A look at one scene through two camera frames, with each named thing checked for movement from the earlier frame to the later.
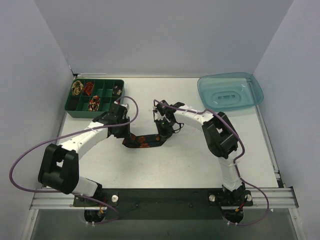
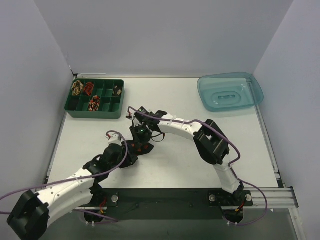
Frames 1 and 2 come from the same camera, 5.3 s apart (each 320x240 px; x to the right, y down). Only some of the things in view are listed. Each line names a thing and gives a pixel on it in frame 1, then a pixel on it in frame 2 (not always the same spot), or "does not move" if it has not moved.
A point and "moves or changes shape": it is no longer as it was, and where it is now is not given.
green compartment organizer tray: x=92 y=98 does not move
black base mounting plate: x=164 y=204 does not move
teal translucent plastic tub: x=222 y=91 does not move
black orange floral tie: x=145 y=141 moves or changes shape
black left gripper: x=121 y=132 -> x=133 y=157
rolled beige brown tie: x=77 y=87 does not move
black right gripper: x=166 y=128 -> x=139 y=139
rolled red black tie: x=88 y=88 does not move
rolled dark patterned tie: x=117 y=90 does not move
